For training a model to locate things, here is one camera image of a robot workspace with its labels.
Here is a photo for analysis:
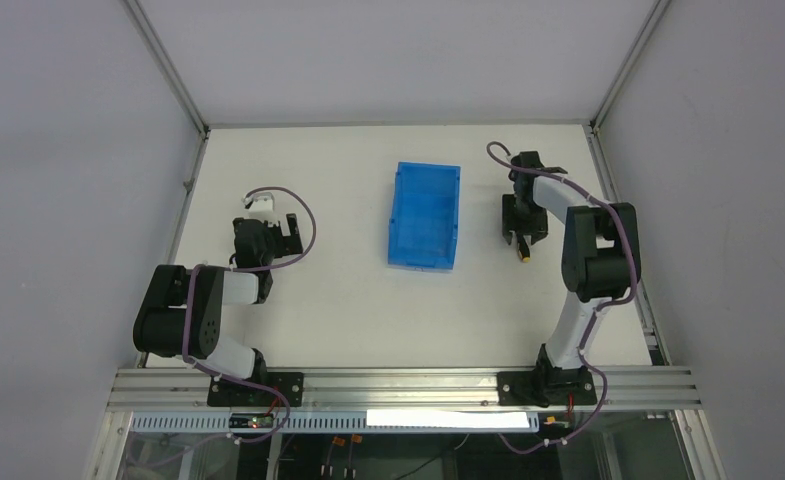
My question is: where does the aluminium front rail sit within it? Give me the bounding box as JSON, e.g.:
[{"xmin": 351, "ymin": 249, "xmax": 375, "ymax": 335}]
[{"xmin": 107, "ymin": 366, "xmax": 702, "ymax": 412}]

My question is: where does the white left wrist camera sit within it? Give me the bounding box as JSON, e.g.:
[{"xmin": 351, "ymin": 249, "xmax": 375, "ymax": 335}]
[{"xmin": 243, "ymin": 192, "xmax": 278, "ymax": 223}]

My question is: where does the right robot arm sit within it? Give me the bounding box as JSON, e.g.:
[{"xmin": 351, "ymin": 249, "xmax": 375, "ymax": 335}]
[{"xmin": 501, "ymin": 151, "xmax": 641, "ymax": 402}]

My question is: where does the black yellow screwdriver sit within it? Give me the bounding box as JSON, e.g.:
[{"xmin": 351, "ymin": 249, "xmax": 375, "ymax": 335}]
[{"xmin": 517, "ymin": 236, "xmax": 531, "ymax": 263}]

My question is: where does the blue plastic bin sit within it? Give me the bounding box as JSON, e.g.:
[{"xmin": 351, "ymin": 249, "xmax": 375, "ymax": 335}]
[{"xmin": 387, "ymin": 162, "xmax": 461, "ymax": 271}]

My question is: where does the aluminium frame rail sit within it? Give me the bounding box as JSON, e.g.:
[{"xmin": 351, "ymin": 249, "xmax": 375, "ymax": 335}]
[
  {"xmin": 582, "ymin": 122, "xmax": 670, "ymax": 366},
  {"xmin": 138, "ymin": 129, "xmax": 210, "ymax": 369}
]

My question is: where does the aluminium right frame rail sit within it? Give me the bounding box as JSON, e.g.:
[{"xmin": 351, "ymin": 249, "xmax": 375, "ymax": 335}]
[{"xmin": 582, "ymin": 122, "xmax": 670, "ymax": 366}]

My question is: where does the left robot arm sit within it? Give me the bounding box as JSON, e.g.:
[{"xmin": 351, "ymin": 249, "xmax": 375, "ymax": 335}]
[{"xmin": 132, "ymin": 213, "xmax": 304, "ymax": 385}]

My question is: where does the aluminium left frame rail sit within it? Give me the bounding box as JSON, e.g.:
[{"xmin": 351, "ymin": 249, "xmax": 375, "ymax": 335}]
[{"xmin": 138, "ymin": 129, "xmax": 210, "ymax": 369}]

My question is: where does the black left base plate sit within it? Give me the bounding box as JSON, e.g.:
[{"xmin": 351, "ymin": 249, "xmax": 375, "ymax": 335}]
[{"xmin": 206, "ymin": 371, "xmax": 305, "ymax": 407}]

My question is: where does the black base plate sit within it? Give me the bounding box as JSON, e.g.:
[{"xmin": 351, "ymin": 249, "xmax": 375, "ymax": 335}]
[
  {"xmin": 206, "ymin": 371, "xmax": 305, "ymax": 407},
  {"xmin": 496, "ymin": 367, "xmax": 598, "ymax": 408}
]

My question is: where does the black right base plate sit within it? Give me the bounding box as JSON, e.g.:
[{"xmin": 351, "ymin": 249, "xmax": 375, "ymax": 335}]
[{"xmin": 496, "ymin": 367, "xmax": 598, "ymax": 408}]

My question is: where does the white slotted cable duct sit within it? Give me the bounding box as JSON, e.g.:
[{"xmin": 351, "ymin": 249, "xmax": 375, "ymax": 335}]
[{"xmin": 131, "ymin": 409, "xmax": 540, "ymax": 434}]

